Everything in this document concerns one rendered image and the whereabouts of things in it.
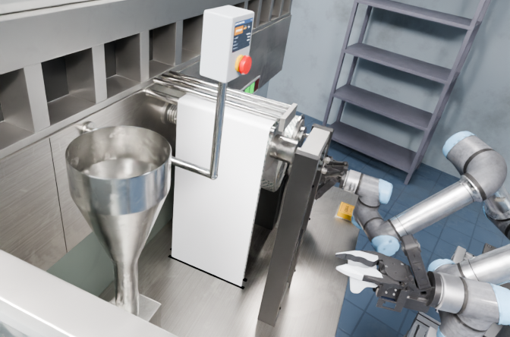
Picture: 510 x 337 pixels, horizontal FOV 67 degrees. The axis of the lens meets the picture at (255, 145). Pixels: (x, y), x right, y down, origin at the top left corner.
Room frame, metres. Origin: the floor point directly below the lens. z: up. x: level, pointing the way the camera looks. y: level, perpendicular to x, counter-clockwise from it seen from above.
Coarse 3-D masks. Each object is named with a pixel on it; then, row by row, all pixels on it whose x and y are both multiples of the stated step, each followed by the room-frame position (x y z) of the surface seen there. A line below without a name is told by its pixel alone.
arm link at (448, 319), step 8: (440, 312) 0.61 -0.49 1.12; (448, 312) 0.59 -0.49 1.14; (448, 320) 0.57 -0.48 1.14; (456, 320) 0.55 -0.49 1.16; (440, 328) 0.58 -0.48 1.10; (448, 328) 0.56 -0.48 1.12; (456, 328) 0.55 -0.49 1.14; (464, 328) 0.54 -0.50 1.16; (472, 328) 0.53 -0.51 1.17; (440, 336) 0.56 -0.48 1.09; (448, 336) 0.55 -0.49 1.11; (456, 336) 0.54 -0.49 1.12; (464, 336) 0.53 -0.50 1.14; (472, 336) 0.53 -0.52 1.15; (480, 336) 0.53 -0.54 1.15
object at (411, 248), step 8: (408, 240) 0.60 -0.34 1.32; (416, 240) 0.60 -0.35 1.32; (408, 248) 0.58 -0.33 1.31; (416, 248) 0.58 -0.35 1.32; (408, 256) 0.58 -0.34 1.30; (416, 256) 0.57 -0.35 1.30; (416, 264) 0.57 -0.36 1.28; (416, 272) 0.57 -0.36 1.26; (424, 272) 0.57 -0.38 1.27; (416, 280) 0.57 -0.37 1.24; (424, 280) 0.56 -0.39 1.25
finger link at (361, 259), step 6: (342, 252) 0.62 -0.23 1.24; (348, 252) 0.62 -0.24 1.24; (354, 252) 0.63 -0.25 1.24; (360, 252) 0.63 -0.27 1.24; (342, 258) 0.61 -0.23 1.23; (348, 258) 0.61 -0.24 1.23; (354, 258) 0.61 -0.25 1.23; (360, 258) 0.61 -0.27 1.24; (366, 258) 0.61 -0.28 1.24; (372, 258) 0.61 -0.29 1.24; (354, 264) 0.62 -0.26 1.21; (360, 264) 0.62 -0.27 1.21; (366, 264) 0.60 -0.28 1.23; (372, 264) 0.60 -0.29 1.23
